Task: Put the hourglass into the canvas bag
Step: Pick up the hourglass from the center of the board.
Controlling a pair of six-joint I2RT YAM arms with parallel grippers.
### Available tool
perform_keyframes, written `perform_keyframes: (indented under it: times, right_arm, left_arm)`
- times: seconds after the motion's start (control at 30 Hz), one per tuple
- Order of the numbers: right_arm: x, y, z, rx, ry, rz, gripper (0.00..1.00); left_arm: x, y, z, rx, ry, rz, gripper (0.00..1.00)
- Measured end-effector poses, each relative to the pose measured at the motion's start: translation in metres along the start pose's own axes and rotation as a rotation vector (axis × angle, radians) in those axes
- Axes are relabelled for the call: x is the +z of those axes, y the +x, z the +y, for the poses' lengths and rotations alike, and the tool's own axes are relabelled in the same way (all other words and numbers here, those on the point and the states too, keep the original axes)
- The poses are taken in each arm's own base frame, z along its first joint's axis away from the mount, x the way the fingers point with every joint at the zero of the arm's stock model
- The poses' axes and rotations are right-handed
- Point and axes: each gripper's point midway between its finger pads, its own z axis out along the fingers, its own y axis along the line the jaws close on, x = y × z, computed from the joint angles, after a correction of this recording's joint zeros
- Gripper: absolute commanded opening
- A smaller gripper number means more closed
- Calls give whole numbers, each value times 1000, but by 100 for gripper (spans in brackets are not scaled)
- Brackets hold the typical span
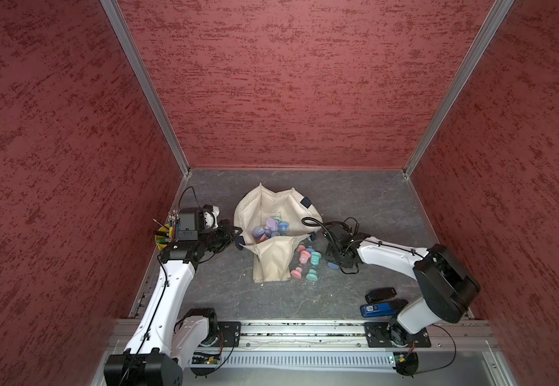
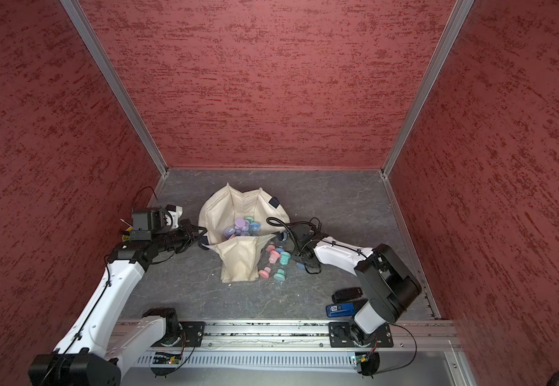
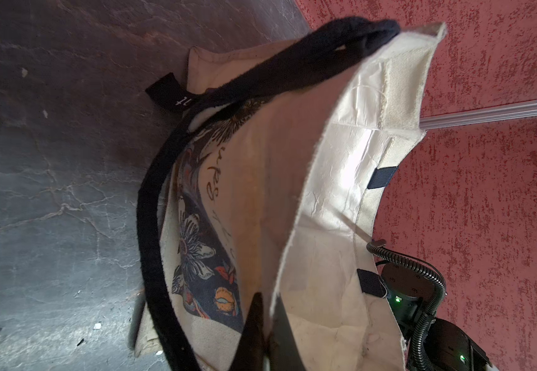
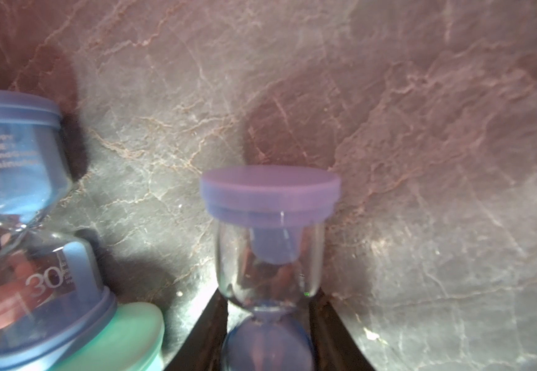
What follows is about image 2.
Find black stapler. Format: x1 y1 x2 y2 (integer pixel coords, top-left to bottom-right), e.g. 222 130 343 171
332 287 363 304

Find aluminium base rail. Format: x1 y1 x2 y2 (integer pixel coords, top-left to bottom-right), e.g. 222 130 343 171
110 317 459 351

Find blue stapler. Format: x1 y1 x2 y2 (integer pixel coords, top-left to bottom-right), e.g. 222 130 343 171
325 299 367 318

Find purple hourglass pile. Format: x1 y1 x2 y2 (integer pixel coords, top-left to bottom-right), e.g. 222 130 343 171
223 227 236 239

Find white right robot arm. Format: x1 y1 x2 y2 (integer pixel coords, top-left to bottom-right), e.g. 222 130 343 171
286 221 422 345

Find cream canvas bag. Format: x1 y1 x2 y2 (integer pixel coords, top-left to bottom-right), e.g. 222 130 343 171
198 184 290 283

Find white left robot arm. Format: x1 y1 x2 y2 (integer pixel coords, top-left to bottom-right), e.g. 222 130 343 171
28 220 207 385

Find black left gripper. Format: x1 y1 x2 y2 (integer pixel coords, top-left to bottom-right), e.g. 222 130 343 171
152 219 207 253

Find pink hourglass left pile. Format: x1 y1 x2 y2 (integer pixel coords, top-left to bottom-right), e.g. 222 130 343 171
258 249 280 279

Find aluminium corner post right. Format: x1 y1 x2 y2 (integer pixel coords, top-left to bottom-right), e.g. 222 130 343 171
382 0 474 180

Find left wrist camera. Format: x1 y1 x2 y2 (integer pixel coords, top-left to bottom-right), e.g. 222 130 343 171
129 204 183 241

